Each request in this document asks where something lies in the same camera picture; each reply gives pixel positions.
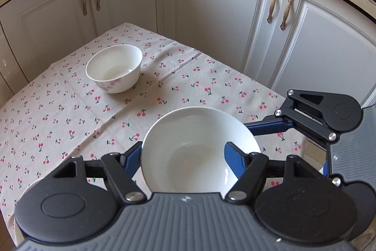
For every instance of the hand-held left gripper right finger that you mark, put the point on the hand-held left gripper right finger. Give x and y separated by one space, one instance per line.
235 158

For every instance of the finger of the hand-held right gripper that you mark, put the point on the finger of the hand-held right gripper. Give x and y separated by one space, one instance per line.
264 125
336 181

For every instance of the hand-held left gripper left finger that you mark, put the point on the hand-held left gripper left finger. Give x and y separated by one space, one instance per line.
130 161

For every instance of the white bowl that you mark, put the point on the white bowl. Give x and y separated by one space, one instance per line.
114 68
191 157

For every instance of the cherry-print tablecloth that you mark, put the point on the cherry-print tablecloth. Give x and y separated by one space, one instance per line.
58 109

